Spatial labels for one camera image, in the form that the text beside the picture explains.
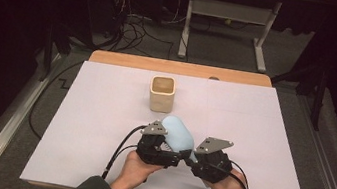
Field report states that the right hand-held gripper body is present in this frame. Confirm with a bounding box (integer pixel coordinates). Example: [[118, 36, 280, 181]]
[[188, 134, 237, 187]]

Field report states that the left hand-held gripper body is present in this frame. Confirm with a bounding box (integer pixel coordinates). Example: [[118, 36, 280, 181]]
[[134, 118, 186, 171]]

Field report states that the beige square cup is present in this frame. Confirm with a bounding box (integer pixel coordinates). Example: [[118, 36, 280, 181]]
[[146, 74, 178, 115]]

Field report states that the person's left hand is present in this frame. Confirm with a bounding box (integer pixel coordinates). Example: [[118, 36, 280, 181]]
[[115, 148, 165, 189]]

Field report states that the white table cover sheet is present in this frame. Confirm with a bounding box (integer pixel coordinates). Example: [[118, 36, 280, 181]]
[[19, 52, 328, 189]]

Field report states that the black metal stand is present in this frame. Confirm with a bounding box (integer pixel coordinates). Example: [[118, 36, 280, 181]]
[[264, 56, 333, 133], [37, 19, 76, 86]]

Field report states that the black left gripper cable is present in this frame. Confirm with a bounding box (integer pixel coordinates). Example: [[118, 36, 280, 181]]
[[100, 119, 149, 186]]

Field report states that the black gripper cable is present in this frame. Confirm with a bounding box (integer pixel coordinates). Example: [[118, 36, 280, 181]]
[[100, 119, 149, 186], [225, 159, 261, 189]]

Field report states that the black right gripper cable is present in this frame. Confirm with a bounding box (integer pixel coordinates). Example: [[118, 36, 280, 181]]
[[225, 159, 261, 189]]

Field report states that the tangle of floor cables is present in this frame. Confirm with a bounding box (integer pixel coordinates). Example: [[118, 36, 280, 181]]
[[103, 0, 192, 63]]

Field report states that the long black floor cable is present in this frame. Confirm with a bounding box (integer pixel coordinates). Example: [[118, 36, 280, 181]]
[[26, 54, 85, 145]]

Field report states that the white metal desk frame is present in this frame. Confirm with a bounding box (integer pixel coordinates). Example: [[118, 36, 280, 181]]
[[176, 0, 284, 76]]

